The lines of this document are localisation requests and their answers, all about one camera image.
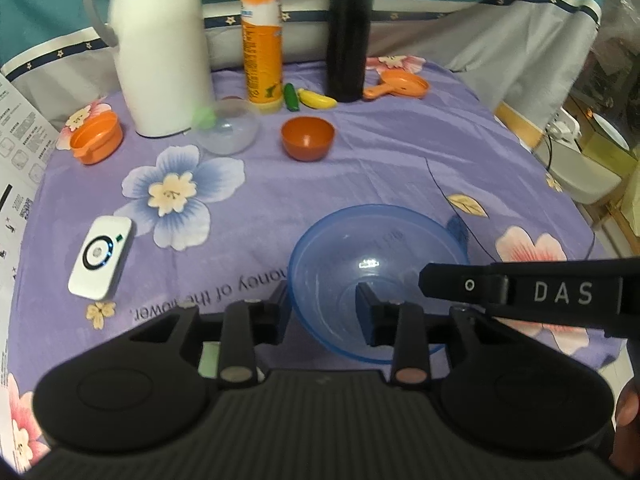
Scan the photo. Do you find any person's right hand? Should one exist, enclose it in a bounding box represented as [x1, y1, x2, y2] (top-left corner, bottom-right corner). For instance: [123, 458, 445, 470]
[613, 385, 640, 476]

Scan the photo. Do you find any toy banana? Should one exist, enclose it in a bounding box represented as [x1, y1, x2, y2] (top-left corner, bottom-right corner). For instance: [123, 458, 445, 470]
[297, 88, 338, 110]

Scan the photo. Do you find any white rectangular device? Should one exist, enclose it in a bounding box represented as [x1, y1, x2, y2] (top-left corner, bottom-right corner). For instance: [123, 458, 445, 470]
[68, 215, 135, 301]

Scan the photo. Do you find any blue translucent bowl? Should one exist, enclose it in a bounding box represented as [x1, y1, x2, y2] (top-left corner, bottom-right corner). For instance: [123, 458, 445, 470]
[289, 204, 471, 365]

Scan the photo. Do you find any black cable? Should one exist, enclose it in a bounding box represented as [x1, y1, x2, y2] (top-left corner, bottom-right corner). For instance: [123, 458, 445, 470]
[542, 130, 557, 172]

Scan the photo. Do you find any yellow detergent bottle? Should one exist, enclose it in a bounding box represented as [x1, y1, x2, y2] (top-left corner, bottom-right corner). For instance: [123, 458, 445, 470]
[238, 0, 286, 115]

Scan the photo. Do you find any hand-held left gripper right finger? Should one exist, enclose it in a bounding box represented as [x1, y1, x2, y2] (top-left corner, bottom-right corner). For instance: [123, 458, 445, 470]
[356, 282, 503, 387]

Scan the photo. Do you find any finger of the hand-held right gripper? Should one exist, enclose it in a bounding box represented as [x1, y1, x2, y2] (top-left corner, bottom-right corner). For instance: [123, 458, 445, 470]
[419, 258, 640, 337]

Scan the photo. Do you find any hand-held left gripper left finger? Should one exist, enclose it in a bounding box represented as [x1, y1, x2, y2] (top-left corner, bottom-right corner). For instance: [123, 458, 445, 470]
[129, 285, 292, 382]

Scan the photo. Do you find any yellow-green box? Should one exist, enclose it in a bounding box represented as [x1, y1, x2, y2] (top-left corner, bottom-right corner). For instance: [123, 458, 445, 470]
[582, 115, 640, 177]

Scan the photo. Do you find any white power strip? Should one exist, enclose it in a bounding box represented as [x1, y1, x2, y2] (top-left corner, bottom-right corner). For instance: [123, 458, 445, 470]
[547, 110, 584, 144]

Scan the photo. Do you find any purple floral tablecloth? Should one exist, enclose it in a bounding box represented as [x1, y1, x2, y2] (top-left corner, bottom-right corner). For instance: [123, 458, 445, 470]
[9, 55, 627, 467]

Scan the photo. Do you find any clear plastic bowl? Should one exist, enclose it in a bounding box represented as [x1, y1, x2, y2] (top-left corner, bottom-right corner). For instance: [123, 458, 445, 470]
[194, 98, 260, 156]

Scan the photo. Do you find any white printed instruction sheet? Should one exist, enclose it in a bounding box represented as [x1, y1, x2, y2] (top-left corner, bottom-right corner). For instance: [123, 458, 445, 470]
[0, 75, 63, 461]

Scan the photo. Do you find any black vacuum flask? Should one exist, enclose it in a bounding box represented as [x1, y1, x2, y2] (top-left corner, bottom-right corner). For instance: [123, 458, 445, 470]
[325, 0, 373, 104]

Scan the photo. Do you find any orange toy frying pan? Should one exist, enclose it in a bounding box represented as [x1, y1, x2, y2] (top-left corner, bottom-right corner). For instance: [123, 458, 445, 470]
[363, 70, 430, 100]

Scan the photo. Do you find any brown small bowl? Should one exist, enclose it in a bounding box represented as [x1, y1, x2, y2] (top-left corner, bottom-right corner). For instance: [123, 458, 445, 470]
[280, 116, 336, 162]

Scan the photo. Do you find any white plastic box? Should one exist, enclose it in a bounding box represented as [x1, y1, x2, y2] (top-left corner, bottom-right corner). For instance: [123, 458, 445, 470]
[532, 135, 626, 206]

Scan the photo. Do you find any teal and grey curtain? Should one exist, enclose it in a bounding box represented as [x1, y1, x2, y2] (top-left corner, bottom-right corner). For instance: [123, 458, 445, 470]
[0, 0, 607, 128]

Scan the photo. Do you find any white thermos jug grey handle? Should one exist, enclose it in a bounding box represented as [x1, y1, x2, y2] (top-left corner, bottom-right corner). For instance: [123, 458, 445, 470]
[81, 0, 217, 138]

